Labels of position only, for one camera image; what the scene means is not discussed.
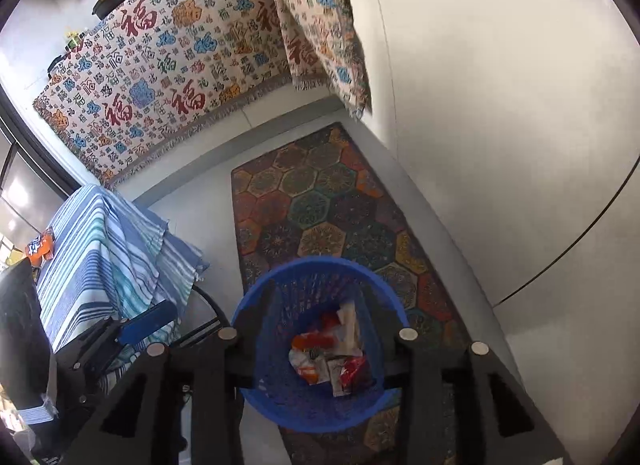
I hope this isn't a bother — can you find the blue striped tablecloth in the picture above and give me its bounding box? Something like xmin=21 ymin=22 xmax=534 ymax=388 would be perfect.
xmin=34 ymin=184 xmax=210 ymax=391

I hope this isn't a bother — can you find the patterned hexagon rug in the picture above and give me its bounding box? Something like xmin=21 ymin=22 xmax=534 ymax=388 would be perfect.
xmin=230 ymin=122 xmax=473 ymax=465

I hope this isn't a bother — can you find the blue plastic basket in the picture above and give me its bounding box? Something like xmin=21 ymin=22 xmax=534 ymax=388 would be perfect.
xmin=230 ymin=255 xmax=412 ymax=434

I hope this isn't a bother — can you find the black metal table base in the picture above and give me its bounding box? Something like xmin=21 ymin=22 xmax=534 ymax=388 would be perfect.
xmin=172 ymin=285 xmax=234 ymax=349

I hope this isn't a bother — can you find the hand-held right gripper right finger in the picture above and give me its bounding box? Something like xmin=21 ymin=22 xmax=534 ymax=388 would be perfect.
xmin=395 ymin=327 xmax=573 ymax=465

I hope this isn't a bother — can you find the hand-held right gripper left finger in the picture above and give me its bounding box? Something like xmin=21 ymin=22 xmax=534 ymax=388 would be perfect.
xmin=65 ymin=327 xmax=242 ymax=465

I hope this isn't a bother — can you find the small printed cloth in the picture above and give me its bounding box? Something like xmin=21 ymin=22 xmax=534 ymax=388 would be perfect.
xmin=257 ymin=0 xmax=374 ymax=120

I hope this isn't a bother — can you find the large printed cloth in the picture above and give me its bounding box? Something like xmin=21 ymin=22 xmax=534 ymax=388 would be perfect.
xmin=32 ymin=0 xmax=301 ymax=190

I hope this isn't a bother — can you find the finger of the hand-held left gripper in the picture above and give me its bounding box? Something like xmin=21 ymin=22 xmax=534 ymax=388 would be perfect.
xmin=115 ymin=299 xmax=179 ymax=347
xmin=54 ymin=317 xmax=126 ymax=372

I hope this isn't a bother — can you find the yellow snack packet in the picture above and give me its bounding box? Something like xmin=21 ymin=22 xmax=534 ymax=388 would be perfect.
xmin=291 ymin=312 xmax=346 ymax=352

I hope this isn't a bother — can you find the orange snack packet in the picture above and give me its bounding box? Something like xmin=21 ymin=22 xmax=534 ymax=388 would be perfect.
xmin=24 ymin=227 xmax=56 ymax=266

